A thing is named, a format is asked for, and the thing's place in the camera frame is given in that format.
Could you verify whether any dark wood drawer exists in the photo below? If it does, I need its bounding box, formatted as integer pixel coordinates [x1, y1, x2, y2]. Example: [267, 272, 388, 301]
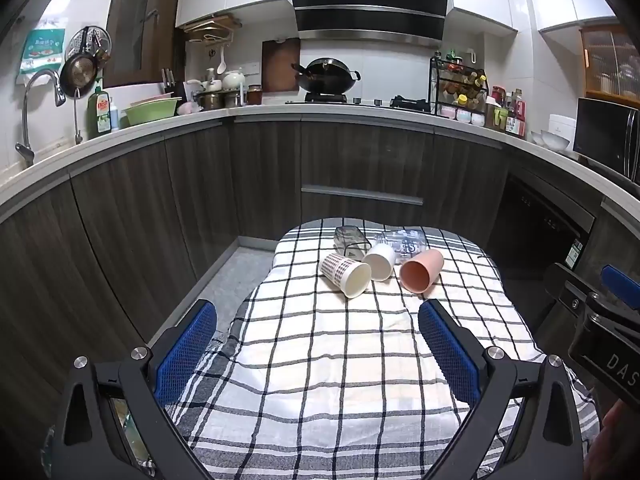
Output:
[300, 120, 435, 207]

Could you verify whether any person's right hand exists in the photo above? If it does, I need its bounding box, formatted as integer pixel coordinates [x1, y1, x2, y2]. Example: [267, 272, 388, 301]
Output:
[586, 400, 640, 480]

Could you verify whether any wooden glass-door cabinet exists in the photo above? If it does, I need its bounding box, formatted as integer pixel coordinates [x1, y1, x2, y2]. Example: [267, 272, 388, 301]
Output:
[580, 24, 640, 107]

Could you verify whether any black knife block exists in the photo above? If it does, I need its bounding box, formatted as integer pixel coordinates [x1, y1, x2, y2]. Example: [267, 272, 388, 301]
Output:
[161, 67, 188, 104]

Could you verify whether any dark brown cutting board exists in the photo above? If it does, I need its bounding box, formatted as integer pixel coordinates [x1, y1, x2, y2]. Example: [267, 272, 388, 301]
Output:
[261, 38, 301, 93]

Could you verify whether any steel kitchen faucet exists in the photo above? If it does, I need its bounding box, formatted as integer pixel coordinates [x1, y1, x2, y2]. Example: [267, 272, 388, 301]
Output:
[15, 69, 67, 167]

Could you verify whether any green plastic basin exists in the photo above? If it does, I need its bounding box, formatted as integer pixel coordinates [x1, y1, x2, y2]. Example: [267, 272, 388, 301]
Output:
[122, 97, 179, 127]

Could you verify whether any black range hood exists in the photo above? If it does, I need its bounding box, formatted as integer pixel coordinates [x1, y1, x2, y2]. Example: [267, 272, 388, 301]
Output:
[286, 0, 450, 50]

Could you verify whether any white bowl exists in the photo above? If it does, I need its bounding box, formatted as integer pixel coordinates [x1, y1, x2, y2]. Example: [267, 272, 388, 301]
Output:
[540, 130, 571, 152]

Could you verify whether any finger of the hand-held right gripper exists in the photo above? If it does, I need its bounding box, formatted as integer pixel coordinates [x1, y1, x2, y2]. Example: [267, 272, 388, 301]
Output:
[600, 264, 640, 312]
[544, 261, 601, 328]

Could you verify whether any green dish soap bottle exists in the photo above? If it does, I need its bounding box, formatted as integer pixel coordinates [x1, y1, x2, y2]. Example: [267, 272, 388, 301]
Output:
[87, 86, 112, 140]

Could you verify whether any patterned white cup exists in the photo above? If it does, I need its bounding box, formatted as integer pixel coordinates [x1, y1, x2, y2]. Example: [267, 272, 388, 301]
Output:
[320, 252, 372, 299]

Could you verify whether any dark wood wall cabinet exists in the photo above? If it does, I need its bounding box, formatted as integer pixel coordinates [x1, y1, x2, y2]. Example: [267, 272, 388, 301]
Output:
[102, 0, 186, 89]

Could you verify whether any black white checked cloth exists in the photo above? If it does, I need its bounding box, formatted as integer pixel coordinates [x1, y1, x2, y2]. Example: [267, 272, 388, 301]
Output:
[165, 217, 601, 480]

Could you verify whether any green white hanging bag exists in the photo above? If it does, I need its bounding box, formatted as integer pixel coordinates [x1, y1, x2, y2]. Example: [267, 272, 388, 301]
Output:
[16, 16, 67, 87]

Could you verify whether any clear plastic cup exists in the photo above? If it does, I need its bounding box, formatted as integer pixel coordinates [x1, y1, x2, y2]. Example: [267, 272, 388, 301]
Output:
[374, 229, 428, 263]

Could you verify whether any black wire spice rack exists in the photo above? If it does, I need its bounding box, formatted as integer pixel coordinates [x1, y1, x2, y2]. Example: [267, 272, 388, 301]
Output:
[429, 51, 489, 119]

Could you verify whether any black dishwasher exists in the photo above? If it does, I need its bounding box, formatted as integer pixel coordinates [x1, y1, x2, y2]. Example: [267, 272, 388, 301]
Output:
[487, 172, 597, 283]

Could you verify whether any pink cup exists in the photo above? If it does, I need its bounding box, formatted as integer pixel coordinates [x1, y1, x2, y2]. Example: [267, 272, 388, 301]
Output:
[399, 250, 444, 293]

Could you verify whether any hanging frying pan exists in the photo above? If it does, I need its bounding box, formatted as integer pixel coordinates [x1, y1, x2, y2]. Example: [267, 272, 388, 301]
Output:
[59, 52, 99, 99]

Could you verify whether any black gas stove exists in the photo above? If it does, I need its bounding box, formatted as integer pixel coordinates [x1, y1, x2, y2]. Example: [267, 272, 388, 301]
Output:
[285, 92, 432, 112]

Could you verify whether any black microwave oven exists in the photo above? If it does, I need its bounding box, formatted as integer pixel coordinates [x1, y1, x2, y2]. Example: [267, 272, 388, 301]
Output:
[572, 97, 640, 184]

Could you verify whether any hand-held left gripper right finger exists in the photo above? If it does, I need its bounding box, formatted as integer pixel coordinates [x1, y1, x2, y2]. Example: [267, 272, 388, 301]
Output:
[417, 299, 586, 480]

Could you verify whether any cluster of condiment bottles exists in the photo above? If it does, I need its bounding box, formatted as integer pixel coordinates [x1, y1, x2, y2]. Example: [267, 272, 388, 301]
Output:
[483, 85, 529, 139]

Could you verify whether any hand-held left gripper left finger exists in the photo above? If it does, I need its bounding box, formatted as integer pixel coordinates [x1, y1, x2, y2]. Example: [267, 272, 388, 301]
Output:
[50, 299, 218, 480]

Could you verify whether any wooden board rack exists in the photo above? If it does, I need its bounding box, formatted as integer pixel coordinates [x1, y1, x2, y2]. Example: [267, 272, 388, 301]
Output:
[179, 14, 243, 47]

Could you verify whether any steel cooking pot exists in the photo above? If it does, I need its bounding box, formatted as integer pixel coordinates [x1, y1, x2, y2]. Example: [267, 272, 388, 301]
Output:
[196, 89, 246, 110]

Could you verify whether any plain white cup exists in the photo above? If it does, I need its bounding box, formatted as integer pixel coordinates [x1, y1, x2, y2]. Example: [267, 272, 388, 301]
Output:
[362, 243, 397, 282]

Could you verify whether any hanging wire strainer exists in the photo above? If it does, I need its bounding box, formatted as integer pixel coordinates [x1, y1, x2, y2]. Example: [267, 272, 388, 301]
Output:
[65, 26, 112, 68]

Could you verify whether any white round container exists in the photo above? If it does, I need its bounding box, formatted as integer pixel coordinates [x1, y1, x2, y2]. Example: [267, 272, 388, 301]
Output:
[548, 114, 577, 143]

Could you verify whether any black wok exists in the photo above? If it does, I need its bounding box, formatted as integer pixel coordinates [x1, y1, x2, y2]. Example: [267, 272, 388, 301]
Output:
[291, 57, 362, 96]

